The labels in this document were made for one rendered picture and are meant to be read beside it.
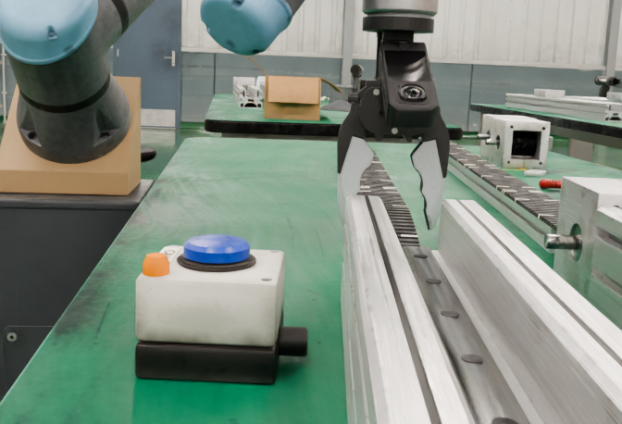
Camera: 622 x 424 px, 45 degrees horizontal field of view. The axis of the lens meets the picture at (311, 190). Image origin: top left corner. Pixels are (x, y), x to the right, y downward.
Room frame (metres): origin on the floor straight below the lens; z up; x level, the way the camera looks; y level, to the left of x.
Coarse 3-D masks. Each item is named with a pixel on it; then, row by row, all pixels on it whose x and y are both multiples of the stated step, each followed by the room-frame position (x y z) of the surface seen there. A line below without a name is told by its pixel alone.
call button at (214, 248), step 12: (192, 240) 0.44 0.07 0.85; (204, 240) 0.44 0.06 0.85; (216, 240) 0.44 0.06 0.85; (228, 240) 0.44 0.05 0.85; (240, 240) 0.44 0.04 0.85; (192, 252) 0.42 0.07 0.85; (204, 252) 0.42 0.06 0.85; (216, 252) 0.42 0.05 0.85; (228, 252) 0.42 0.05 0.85; (240, 252) 0.42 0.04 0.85
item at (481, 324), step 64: (384, 256) 0.37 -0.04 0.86; (448, 256) 0.51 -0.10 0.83; (512, 256) 0.38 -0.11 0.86; (384, 320) 0.27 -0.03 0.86; (448, 320) 0.35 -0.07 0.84; (512, 320) 0.33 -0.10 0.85; (576, 320) 0.28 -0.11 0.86; (384, 384) 0.21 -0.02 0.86; (448, 384) 0.21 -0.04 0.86; (512, 384) 0.31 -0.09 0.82; (576, 384) 0.24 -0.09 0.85
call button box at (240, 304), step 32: (256, 256) 0.45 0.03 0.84; (160, 288) 0.40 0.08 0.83; (192, 288) 0.40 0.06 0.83; (224, 288) 0.40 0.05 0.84; (256, 288) 0.40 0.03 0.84; (160, 320) 0.40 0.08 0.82; (192, 320) 0.40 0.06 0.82; (224, 320) 0.40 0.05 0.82; (256, 320) 0.40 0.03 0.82; (160, 352) 0.40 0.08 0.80; (192, 352) 0.40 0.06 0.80; (224, 352) 0.40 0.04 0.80; (256, 352) 0.40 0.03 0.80; (288, 352) 0.43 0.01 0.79
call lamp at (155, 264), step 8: (152, 256) 0.40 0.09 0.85; (160, 256) 0.40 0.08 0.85; (144, 264) 0.40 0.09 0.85; (152, 264) 0.40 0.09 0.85; (160, 264) 0.40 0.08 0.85; (168, 264) 0.41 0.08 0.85; (144, 272) 0.40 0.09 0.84; (152, 272) 0.40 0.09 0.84; (160, 272) 0.40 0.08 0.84; (168, 272) 0.41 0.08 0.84
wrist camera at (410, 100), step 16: (384, 48) 0.73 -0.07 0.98; (400, 48) 0.73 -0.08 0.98; (416, 48) 0.73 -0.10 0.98; (384, 64) 0.71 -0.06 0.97; (400, 64) 0.71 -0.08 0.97; (416, 64) 0.71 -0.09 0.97; (384, 80) 0.69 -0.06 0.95; (400, 80) 0.69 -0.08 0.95; (416, 80) 0.69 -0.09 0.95; (432, 80) 0.69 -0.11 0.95; (384, 96) 0.69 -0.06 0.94; (400, 96) 0.66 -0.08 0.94; (416, 96) 0.66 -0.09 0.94; (432, 96) 0.67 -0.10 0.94; (384, 112) 0.68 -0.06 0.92; (400, 112) 0.65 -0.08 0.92; (416, 112) 0.65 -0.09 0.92; (432, 112) 0.66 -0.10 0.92
